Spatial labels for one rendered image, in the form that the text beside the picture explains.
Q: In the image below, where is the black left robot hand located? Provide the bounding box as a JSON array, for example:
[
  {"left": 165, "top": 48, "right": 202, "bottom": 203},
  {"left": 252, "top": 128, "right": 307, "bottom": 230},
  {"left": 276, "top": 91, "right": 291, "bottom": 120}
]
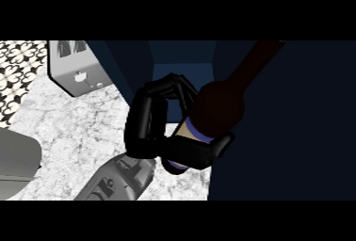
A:
[{"left": 122, "top": 72, "right": 236, "bottom": 171}]

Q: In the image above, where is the dark red wine bottle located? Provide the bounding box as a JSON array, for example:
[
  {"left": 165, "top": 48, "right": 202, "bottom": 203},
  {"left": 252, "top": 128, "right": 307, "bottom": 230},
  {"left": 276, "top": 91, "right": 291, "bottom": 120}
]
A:
[{"left": 161, "top": 40, "right": 288, "bottom": 176}]

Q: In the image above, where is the dark blue cabinet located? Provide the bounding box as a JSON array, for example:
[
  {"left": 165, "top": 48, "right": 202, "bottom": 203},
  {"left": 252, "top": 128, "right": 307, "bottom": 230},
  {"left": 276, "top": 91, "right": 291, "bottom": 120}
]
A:
[{"left": 84, "top": 40, "right": 220, "bottom": 125}]

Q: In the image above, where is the dark blue cabinet door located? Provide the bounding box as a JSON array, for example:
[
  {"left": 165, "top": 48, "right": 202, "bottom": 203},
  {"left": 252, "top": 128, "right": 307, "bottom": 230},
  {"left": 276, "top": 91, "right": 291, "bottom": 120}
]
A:
[{"left": 206, "top": 40, "right": 356, "bottom": 201}]

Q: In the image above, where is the grey toaster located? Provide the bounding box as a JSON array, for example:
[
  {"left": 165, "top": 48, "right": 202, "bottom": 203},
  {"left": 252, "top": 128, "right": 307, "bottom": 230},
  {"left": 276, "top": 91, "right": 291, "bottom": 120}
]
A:
[{"left": 47, "top": 40, "right": 116, "bottom": 98}]

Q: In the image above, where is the grey rounded appliance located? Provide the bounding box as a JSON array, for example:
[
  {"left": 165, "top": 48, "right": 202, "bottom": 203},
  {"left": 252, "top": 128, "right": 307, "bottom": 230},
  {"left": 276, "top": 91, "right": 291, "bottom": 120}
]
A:
[{"left": 0, "top": 128, "right": 42, "bottom": 201}]

